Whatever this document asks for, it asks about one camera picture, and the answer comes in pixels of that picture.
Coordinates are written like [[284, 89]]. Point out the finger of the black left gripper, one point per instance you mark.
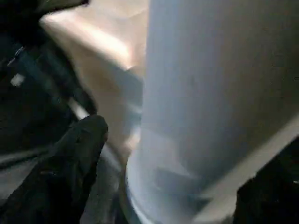
[[84, 2]]

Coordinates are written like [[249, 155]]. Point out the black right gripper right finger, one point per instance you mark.
[[268, 198]]

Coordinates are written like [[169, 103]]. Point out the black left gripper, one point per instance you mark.
[[35, 81]]

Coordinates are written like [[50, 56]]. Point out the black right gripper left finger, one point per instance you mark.
[[58, 177]]

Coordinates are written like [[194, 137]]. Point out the white plastic table top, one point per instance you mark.
[[93, 46]]

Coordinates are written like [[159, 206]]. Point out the white plastic table leg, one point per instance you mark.
[[210, 93]]

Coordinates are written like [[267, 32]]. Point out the black mat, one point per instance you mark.
[[287, 158]]

